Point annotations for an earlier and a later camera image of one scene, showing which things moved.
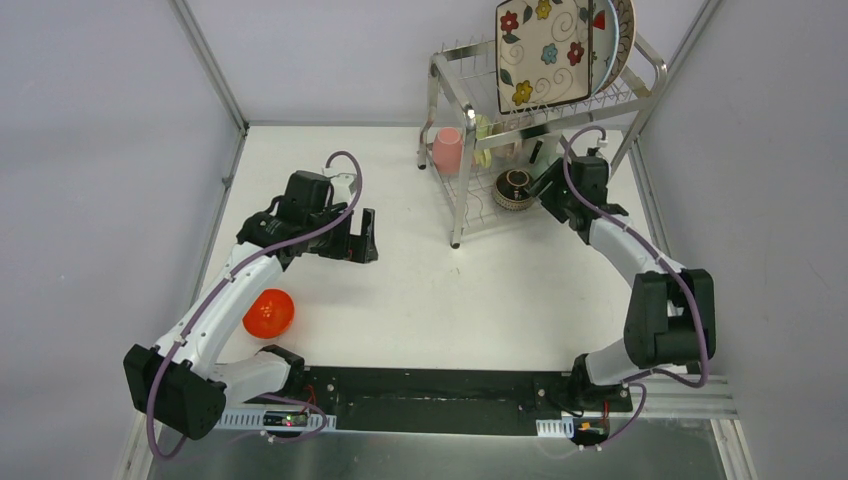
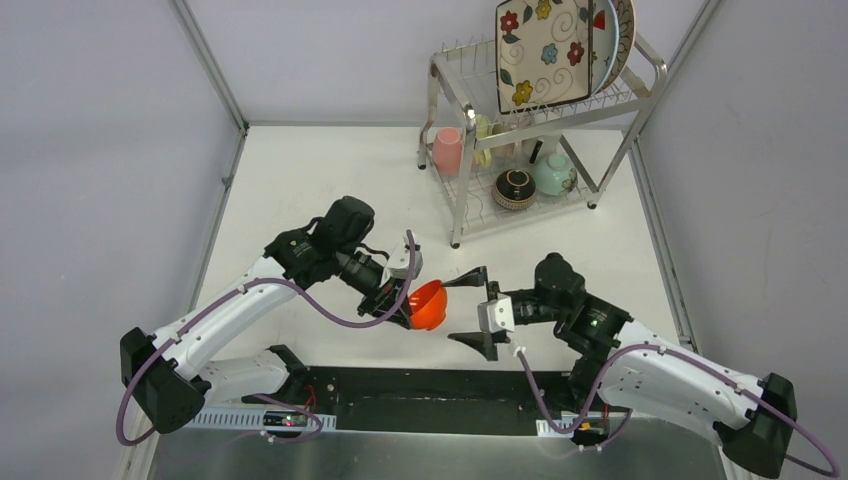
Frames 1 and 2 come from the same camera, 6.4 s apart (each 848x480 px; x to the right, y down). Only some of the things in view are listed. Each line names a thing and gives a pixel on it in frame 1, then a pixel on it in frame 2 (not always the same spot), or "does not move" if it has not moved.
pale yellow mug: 484,128 does not move
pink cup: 447,149 does not move
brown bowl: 508,190 does not move
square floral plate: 543,53 does not move
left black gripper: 351,236 to 381,299
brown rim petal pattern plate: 624,10 does not move
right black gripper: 554,173 to 483,343
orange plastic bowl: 271,314 to 428,304
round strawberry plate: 605,42 does not move
